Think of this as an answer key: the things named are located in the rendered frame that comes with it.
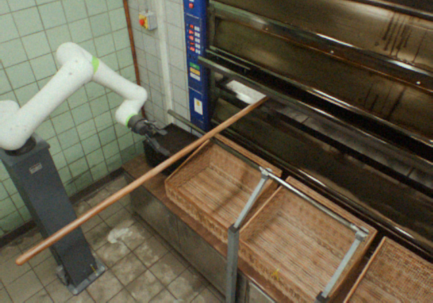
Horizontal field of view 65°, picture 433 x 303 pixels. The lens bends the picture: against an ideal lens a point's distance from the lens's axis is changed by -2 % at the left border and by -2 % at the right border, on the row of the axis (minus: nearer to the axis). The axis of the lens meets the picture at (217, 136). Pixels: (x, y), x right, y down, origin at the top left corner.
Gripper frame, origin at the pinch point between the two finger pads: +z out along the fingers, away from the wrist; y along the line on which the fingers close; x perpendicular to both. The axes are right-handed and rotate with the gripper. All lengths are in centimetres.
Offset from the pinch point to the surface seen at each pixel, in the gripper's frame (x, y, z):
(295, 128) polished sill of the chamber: -57, 2, 40
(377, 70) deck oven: -57, -46, 71
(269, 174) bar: -20, 2, 50
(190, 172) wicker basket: -29, 54, -17
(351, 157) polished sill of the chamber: -57, 2, 73
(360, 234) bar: -19, 2, 96
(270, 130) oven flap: -59, 13, 23
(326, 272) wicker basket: -32, 60, 86
